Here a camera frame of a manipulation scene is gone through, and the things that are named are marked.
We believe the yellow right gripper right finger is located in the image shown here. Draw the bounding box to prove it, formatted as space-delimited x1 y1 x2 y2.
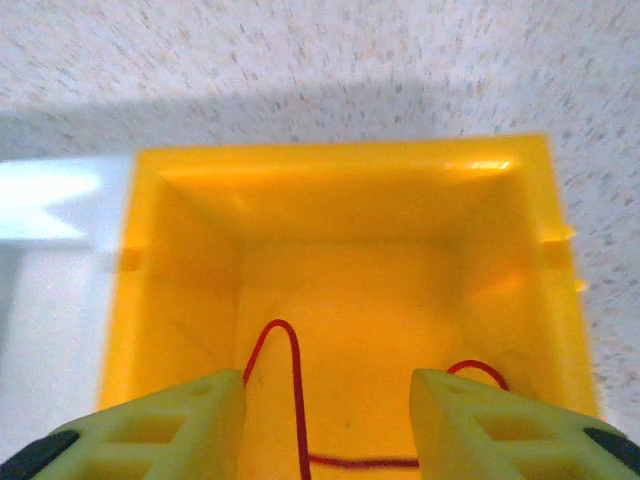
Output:
409 368 640 480

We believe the white plastic tray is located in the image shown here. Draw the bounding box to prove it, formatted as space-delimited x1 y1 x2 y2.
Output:
0 157 139 441

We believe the thin red cable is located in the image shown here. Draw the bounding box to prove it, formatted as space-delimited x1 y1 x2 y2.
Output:
241 318 511 480

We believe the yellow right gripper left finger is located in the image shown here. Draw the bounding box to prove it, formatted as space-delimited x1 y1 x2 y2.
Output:
0 368 248 480

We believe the yellow plastic bin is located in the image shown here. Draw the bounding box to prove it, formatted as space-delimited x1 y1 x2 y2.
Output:
97 132 604 480

